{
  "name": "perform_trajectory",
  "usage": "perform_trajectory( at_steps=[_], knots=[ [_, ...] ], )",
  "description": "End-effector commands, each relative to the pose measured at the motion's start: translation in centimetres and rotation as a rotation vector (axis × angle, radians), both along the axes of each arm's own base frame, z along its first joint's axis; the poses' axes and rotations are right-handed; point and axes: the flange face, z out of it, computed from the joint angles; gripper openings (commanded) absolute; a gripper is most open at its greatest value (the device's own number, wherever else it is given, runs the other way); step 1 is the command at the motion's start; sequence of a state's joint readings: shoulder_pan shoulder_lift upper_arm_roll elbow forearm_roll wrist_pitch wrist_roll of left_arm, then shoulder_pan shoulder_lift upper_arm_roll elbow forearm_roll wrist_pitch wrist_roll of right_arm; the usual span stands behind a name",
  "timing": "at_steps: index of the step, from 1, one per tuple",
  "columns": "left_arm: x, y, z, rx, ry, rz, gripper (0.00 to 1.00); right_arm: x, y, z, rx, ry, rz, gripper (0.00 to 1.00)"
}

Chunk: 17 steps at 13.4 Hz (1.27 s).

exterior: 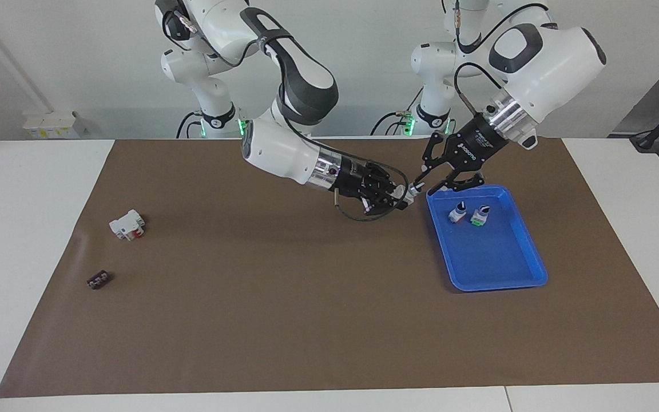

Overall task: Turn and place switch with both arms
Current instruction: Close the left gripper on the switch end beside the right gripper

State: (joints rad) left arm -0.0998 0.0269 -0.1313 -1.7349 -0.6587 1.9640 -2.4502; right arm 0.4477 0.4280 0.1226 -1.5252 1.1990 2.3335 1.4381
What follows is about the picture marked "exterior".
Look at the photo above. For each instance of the white red circuit breaker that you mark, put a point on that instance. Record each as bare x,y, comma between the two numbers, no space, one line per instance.
123,226

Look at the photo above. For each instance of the white box with yellow labels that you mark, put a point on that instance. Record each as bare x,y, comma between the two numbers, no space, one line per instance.
52,123

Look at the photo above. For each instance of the brown table mat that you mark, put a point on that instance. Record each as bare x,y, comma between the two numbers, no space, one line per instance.
306,297

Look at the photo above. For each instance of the small black terminal block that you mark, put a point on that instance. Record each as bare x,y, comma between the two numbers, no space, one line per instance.
98,280

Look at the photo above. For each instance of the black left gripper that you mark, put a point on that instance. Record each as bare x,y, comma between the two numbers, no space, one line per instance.
475,143

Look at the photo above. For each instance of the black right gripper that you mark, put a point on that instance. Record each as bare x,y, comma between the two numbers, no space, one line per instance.
355,180

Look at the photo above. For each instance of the white green rotary switch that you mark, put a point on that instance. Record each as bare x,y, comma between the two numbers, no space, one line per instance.
479,217
456,214
412,191

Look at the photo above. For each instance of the blue plastic tray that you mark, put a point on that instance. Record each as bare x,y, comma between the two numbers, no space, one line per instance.
495,257

